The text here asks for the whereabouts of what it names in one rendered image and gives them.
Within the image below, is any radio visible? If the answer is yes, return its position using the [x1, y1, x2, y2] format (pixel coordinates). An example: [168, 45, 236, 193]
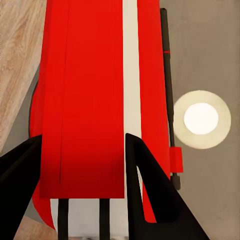
[28, 0, 183, 240]

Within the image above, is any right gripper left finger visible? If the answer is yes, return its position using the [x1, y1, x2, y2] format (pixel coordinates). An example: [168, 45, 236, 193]
[0, 135, 43, 240]

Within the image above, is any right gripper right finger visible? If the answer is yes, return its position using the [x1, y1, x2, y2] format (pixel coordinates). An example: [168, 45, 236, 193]
[125, 133, 210, 240]

